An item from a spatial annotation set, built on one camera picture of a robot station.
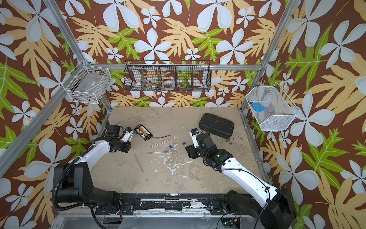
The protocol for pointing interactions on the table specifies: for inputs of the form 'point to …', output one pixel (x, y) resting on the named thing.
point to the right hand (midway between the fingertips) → (189, 145)
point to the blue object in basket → (258, 107)
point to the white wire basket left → (87, 84)
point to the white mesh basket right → (279, 112)
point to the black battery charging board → (145, 134)
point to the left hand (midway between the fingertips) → (129, 143)
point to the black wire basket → (167, 75)
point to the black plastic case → (216, 125)
